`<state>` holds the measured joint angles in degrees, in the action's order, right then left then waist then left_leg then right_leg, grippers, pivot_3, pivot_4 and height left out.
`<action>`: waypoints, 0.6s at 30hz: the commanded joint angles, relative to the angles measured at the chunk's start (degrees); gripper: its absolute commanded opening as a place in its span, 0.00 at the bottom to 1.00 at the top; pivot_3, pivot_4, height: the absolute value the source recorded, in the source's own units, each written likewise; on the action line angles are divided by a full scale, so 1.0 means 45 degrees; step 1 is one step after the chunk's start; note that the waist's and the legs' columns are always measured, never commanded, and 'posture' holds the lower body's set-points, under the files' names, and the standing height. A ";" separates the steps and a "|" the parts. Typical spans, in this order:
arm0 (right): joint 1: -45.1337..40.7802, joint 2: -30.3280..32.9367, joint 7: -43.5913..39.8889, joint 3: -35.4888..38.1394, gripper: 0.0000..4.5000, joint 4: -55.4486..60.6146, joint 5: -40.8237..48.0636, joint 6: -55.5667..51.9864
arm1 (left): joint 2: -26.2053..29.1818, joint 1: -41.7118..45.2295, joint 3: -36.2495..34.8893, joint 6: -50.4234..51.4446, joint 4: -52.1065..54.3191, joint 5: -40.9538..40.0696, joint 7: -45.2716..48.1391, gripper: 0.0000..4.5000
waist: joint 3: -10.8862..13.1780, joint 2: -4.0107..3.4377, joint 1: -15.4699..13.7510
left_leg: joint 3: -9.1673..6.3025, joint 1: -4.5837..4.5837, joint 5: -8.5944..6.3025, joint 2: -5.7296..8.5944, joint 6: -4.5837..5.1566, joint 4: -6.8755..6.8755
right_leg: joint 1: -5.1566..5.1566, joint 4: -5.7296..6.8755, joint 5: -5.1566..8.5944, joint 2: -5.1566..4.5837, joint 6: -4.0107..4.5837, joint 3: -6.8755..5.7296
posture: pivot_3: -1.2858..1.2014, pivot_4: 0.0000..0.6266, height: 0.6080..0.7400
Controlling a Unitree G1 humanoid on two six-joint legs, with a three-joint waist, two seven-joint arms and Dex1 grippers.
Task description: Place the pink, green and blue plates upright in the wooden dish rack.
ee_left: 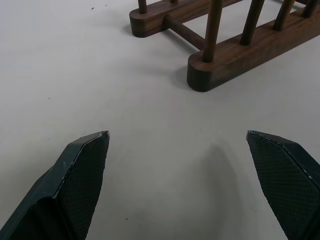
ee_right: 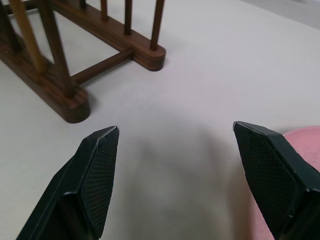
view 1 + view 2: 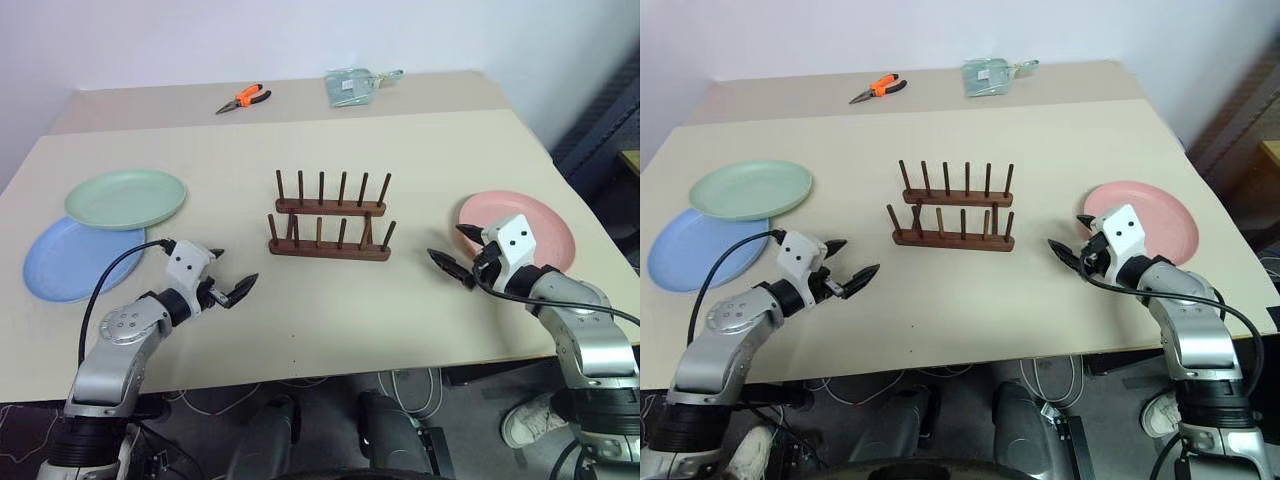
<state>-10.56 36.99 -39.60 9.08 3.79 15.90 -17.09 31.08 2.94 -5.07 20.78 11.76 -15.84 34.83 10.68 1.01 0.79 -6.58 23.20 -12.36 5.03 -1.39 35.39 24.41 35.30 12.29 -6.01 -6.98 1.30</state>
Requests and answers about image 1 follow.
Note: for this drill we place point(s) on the dark wooden dish rack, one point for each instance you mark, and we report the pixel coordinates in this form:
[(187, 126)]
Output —
[(232, 52)]

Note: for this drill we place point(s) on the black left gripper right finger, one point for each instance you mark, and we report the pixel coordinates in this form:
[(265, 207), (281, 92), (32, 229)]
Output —
[(287, 185)]

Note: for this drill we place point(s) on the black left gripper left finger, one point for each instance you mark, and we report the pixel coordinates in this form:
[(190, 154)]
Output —
[(75, 185)]

